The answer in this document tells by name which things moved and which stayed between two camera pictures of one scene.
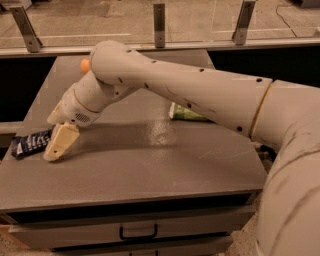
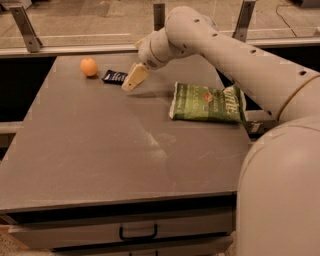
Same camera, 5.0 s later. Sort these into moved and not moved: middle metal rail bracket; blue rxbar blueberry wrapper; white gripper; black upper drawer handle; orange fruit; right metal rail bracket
Moved: blue rxbar blueberry wrapper; white gripper
Not moved: black upper drawer handle; orange fruit; right metal rail bracket; middle metal rail bracket
